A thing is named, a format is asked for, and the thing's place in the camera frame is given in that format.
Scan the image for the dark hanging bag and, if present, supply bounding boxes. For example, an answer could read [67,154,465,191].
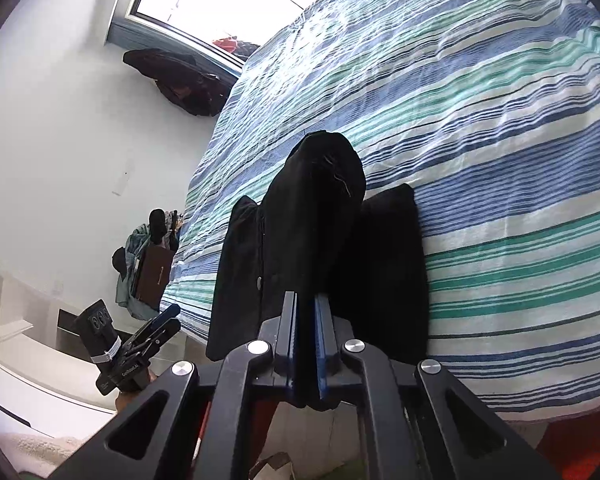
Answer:
[122,49,232,117]

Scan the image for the white furniture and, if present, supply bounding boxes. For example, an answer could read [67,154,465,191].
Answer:
[0,270,116,440]

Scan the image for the striped blue bedsheet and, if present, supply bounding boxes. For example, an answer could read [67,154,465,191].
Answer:
[163,0,600,422]

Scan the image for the clutter pile beside bed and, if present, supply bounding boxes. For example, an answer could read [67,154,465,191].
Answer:
[111,209,182,321]

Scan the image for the red and dark clothes pile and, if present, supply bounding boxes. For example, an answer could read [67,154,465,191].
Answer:
[213,36,260,61]

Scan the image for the orange red rug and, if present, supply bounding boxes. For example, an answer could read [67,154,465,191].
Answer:
[539,413,600,479]

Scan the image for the window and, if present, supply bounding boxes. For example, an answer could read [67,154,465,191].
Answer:
[107,0,315,81]

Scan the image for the black pants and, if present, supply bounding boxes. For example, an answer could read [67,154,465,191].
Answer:
[206,129,432,411]

